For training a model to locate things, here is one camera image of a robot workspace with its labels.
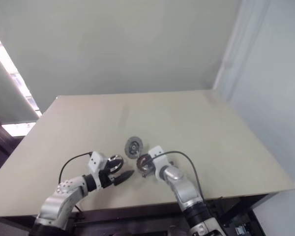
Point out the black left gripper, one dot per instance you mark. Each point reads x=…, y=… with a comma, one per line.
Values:
x=107, y=179

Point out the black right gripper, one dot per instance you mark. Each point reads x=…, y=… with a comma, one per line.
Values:
x=151, y=164

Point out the dark round motor housing base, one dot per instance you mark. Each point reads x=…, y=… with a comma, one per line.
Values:
x=142, y=167

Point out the grey round housing lid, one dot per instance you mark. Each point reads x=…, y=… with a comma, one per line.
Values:
x=133, y=147

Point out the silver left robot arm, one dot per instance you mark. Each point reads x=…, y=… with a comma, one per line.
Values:
x=61, y=196

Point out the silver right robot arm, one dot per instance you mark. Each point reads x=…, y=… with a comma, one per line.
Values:
x=184, y=189

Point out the dark wooden furniture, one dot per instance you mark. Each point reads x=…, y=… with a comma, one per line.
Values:
x=0, y=145

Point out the grey-green roller blind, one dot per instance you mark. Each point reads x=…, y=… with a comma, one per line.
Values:
x=5, y=93

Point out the bright window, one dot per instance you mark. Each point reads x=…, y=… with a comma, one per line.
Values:
x=14, y=71

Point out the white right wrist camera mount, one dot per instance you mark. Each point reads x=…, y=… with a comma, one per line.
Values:
x=159, y=158

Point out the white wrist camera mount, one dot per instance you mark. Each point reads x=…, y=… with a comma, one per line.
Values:
x=96, y=162
x=159, y=158

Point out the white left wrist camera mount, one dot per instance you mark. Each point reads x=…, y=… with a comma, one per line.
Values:
x=96, y=162

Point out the dark table frame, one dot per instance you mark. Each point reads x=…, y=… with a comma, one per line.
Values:
x=137, y=212

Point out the white wall conduit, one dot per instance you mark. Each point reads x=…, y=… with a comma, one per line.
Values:
x=229, y=49

